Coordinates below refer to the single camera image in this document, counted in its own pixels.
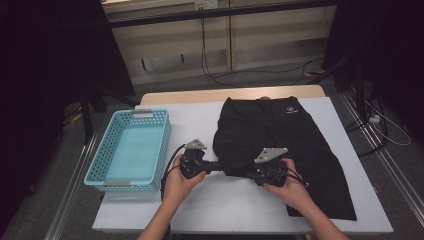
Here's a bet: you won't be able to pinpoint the large black curtain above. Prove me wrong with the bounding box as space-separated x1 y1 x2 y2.
321 0 424 136
0 0 137 231

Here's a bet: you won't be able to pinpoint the bundle of black cables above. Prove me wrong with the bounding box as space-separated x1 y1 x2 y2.
344 95 390 158

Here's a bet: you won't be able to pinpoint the thin white cable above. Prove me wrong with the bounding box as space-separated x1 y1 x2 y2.
363 99 413 147

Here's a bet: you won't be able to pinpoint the person's right hand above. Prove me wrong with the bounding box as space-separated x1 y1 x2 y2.
264 157 315 215

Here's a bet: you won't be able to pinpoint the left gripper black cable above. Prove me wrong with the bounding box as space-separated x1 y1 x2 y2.
160 143 187 201

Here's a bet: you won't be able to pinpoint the black metal stand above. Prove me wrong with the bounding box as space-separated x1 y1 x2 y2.
308 56 368 115
79 84 141 146

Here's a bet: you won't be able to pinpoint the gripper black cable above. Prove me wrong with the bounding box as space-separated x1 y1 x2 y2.
278 167 309 188
160 143 187 201

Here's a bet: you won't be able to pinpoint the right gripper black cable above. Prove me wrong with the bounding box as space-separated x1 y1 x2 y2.
278 167 309 188

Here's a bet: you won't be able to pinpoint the light wooden table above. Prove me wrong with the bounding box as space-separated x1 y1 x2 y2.
139 84 327 106

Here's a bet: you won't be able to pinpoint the person's left hand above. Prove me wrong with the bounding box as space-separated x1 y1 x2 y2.
162 153 208 207

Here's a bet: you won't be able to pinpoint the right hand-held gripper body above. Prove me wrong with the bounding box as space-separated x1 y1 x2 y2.
246 147 290 188

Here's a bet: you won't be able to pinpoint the black shorts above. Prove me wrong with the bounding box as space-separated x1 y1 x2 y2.
212 96 358 222

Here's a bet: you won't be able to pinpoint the aluminium floor rail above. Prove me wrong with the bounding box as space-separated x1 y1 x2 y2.
44 129 101 240
339 91 424 218

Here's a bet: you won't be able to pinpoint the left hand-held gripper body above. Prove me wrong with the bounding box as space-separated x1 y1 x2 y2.
179 138 215 180

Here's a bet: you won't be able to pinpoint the black horizontal metal bar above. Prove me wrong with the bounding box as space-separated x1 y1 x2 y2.
107 0 338 29

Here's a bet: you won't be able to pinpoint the yellow floor tape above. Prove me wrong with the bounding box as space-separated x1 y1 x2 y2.
304 68 325 78
63 105 83 126

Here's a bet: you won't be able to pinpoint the long black floor cable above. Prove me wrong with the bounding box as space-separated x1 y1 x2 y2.
199 17 325 89

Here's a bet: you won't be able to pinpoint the white wall socket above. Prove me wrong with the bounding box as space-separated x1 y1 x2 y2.
194 0 219 10

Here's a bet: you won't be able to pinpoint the light blue plastic basket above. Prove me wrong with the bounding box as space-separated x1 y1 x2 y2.
83 108 172 193

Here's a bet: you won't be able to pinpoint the beige wooden cabinet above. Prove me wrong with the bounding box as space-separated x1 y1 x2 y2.
111 5 338 86

